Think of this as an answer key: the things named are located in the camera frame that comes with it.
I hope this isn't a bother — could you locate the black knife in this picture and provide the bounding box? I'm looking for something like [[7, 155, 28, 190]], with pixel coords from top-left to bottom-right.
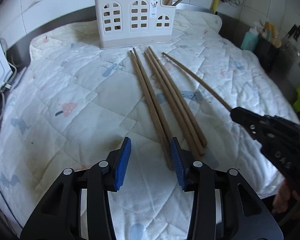
[[281, 24, 300, 47]]

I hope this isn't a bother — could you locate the teal bottle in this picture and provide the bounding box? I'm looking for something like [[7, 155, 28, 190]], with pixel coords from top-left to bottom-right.
[[241, 27, 259, 51]]

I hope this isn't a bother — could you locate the white utensil holder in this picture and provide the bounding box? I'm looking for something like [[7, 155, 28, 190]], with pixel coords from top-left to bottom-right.
[[95, 0, 176, 49]]

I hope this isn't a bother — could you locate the black utensil cup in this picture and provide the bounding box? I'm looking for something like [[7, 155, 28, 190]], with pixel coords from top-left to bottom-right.
[[253, 34, 280, 74]]

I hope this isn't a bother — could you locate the white quilted mat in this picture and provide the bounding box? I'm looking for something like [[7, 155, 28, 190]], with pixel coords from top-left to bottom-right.
[[0, 10, 298, 239]]

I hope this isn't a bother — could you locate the person's hand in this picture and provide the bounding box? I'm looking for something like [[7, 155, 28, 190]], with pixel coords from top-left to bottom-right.
[[273, 179, 300, 215]]

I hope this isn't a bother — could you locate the brown wooden chopstick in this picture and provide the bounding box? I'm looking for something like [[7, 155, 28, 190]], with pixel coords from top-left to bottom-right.
[[129, 50, 173, 170], [145, 49, 204, 158], [162, 52, 232, 112], [148, 47, 207, 148], [133, 48, 172, 145]]

